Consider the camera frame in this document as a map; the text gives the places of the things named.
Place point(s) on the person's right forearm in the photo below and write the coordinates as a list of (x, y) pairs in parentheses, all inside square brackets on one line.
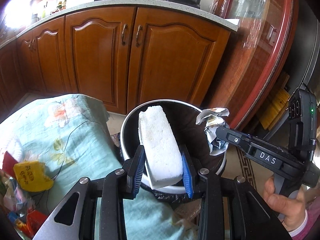
[(311, 221)]

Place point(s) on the green bottle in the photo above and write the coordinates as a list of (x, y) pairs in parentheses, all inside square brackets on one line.
[(44, 12)]

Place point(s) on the wooden base cabinet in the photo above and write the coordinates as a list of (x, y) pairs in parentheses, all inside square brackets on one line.
[(100, 60)]

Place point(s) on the person's right hand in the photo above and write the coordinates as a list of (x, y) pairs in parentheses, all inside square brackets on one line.
[(271, 201)]

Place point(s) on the dark grey appliance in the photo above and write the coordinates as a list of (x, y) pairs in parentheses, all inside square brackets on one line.
[(303, 55)]

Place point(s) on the speckled stone countertop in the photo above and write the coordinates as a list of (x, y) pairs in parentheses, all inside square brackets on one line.
[(150, 3)]

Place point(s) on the kitchen window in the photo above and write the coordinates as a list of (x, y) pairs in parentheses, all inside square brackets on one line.
[(17, 15)]

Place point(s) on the red crumpled packet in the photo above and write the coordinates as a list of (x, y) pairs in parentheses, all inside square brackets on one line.
[(37, 221)]

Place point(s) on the gas stove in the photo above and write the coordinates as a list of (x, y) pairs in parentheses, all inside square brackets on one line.
[(175, 0)]

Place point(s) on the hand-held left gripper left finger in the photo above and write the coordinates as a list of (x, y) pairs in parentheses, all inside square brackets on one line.
[(138, 173)]

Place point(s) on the white round trash bin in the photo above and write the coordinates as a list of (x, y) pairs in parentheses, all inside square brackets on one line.
[(122, 133)]

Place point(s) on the teal floral cloth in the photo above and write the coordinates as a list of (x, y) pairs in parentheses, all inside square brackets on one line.
[(75, 135)]

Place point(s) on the yellow wooden board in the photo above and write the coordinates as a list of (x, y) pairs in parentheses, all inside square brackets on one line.
[(275, 105)]

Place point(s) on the crumpled clear plastic wrapper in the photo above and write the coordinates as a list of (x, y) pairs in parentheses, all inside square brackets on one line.
[(17, 196)]

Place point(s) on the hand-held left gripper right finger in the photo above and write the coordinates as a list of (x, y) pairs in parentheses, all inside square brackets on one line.
[(187, 177)]

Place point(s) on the yellow torn snack wrapper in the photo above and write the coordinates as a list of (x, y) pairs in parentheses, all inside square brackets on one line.
[(31, 177)]

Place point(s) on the white foam block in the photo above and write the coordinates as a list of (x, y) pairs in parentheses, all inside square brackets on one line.
[(160, 145)]

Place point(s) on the silver white wrapper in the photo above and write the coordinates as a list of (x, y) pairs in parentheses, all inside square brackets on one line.
[(212, 116)]

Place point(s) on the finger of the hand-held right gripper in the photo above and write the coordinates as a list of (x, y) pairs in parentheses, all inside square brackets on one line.
[(231, 138)]

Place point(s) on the small condiment jar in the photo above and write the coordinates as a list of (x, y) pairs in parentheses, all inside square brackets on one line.
[(65, 3), (59, 5)]

